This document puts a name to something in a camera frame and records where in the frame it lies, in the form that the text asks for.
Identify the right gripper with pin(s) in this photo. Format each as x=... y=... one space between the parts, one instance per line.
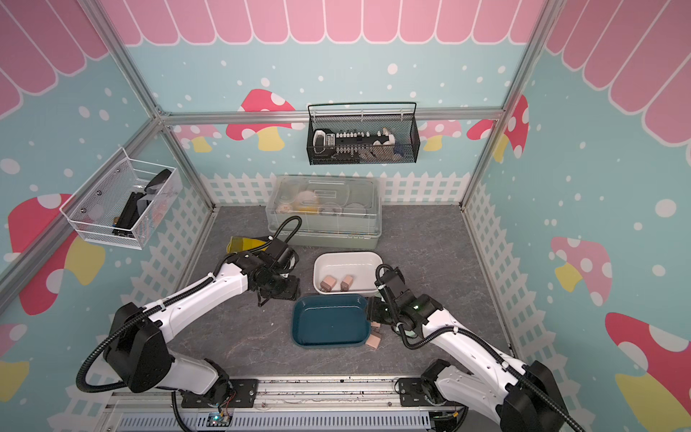
x=372 y=304

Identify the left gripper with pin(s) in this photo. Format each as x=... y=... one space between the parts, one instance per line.
x=291 y=292

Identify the white rectangular tray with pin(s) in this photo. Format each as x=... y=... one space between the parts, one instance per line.
x=360 y=264

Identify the teal rectangular tray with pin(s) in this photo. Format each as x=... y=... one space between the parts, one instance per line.
x=338 y=321

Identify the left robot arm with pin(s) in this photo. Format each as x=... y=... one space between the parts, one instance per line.
x=135 y=355

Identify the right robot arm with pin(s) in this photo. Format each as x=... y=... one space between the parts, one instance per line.
x=502 y=388

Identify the clear lidded storage box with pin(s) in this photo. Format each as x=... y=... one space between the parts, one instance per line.
x=336 y=212

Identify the yellow rubber glove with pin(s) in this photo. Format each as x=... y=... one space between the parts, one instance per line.
x=238 y=244

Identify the black object in white basket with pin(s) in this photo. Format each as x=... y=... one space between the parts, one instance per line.
x=139 y=200

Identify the items in black basket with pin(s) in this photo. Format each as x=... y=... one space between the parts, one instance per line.
x=352 y=147

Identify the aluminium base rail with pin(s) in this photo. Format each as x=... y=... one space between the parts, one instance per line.
x=300 y=403

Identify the white wire wall basket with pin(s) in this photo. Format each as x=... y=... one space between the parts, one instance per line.
x=93 y=208

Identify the black wire wall basket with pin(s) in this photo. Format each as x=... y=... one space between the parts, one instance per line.
x=400 y=118

